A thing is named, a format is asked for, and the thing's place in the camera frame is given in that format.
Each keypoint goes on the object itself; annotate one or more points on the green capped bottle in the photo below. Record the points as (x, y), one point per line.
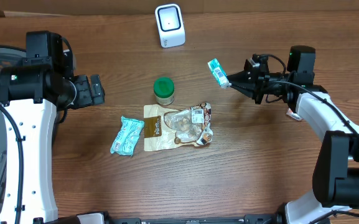
(164, 90)

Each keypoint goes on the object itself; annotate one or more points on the white barcode scanner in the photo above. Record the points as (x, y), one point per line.
(170, 25)

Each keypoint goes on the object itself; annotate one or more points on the teal snack packet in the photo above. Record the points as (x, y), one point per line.
(125, 142)

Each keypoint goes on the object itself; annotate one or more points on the cardboard strip at table edge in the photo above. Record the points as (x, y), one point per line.
(122, 7)

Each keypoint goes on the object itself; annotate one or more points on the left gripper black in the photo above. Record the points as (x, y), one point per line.
(95, 90)

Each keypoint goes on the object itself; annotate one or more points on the small orange white box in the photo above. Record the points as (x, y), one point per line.
(293, 115)

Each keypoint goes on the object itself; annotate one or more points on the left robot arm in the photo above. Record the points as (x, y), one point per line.
(31, 95)

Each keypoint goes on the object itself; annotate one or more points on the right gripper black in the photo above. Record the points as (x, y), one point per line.
(248, 88)

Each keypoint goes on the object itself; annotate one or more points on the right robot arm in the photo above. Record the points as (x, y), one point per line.
(335, 181)

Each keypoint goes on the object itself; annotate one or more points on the beige brown snack pouch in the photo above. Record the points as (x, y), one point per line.
(167, 128)

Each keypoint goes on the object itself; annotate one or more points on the small teal white box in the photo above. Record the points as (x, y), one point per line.
(219, 74)

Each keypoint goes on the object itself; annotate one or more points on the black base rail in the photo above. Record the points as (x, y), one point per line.
(194, 221)

